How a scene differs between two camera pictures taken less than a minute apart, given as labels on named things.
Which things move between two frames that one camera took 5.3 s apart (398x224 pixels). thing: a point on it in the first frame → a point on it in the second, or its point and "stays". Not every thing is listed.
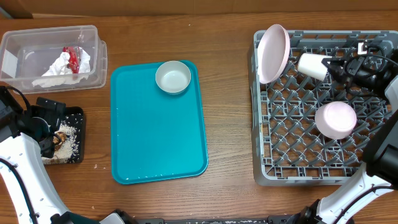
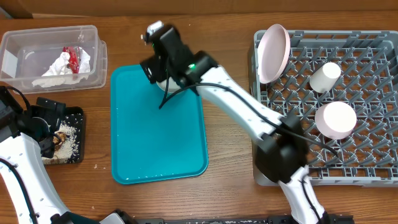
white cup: [311, 65] → [323, 79]
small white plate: [335, 120] stays
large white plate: [273, 53] stays
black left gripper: [53, 115] stays
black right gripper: [340, 74] → [153, 68]
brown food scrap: [58, 139] stays
